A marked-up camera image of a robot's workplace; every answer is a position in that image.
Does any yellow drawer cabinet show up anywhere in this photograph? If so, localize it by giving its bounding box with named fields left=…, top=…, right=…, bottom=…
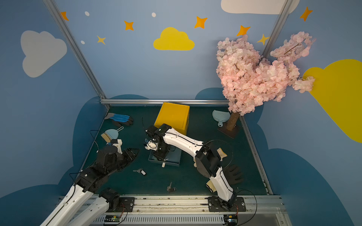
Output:
left=154, top=103, right=190, bottom=135

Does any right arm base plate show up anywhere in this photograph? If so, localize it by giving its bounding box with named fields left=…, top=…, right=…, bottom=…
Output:
left=207, top=196, right=247, bottom=212

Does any blue black work glove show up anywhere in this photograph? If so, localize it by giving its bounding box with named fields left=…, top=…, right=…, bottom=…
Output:
left=104, top=113, right=134, bottom=126

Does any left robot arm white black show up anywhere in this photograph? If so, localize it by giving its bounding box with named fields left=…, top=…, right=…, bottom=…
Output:
left=41, top=146, right=140, bottom=226

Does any pink cherry blossom tree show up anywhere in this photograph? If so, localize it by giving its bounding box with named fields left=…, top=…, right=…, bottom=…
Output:
left=216, top=32, right=315, bottom=131

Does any small blue hand brush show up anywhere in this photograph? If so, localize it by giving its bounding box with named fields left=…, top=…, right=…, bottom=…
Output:
left=101, top=127, right=124, bottom=143

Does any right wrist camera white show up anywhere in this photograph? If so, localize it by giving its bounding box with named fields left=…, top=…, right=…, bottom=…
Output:
left=145, top=140, right=158, bottom=151

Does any dark metal key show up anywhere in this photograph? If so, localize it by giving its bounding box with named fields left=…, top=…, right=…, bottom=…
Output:
left=166, top=182, right=177, bottom=193

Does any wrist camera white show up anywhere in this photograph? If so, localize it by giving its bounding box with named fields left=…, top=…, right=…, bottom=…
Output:
left=111, top=139, right=123, bottom=154
left=145, top=140, right=158, bottom=151

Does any light blue dustpan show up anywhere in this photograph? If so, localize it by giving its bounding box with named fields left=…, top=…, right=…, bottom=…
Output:
left=212, top=110, right=231, bottom=128

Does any blue drawer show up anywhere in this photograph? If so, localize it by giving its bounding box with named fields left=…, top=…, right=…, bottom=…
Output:
left=148, top=146, right=182, bottom=167

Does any cream knit glove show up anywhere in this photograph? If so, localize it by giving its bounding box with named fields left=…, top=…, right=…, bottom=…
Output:
left=193, top=147, right=228, bottom=168

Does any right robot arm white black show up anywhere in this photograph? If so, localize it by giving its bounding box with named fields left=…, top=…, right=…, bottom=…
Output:
left=145, top=124, right=236, bottom=208

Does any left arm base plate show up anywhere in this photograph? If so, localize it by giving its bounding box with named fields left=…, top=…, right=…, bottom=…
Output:
left=105, top=197, right=135, bottom=212

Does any aluminium rail frame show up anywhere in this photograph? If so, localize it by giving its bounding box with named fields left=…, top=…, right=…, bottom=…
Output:
left=76, top=195, right=292, bottom=226

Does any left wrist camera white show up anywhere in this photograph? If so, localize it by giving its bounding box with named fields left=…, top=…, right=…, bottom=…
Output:
left=111, top=139, right=123, bottom=154

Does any key with black tag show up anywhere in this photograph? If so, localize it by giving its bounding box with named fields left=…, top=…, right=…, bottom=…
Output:
left=133, top=169, right=147, bottom=176

